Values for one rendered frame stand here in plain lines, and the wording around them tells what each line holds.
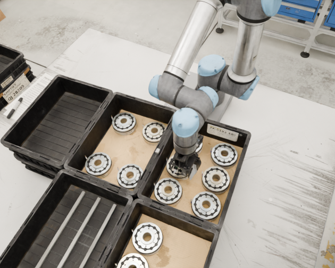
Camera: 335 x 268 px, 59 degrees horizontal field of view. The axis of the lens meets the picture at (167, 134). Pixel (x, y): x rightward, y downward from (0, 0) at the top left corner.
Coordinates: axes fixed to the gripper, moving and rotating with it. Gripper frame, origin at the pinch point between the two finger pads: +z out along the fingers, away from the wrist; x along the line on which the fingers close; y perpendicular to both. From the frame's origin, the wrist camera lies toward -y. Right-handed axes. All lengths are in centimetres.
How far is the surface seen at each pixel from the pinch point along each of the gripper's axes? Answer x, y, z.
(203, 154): 2.9, -9.7, 2.1
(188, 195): 4.3, 9.1, 2.1
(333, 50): 53, -188, 72
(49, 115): -69, 0, 2
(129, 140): -28.0, -3.1, 2.1
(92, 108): -53, -11, 2
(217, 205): 15.5, 9.1, -0.7
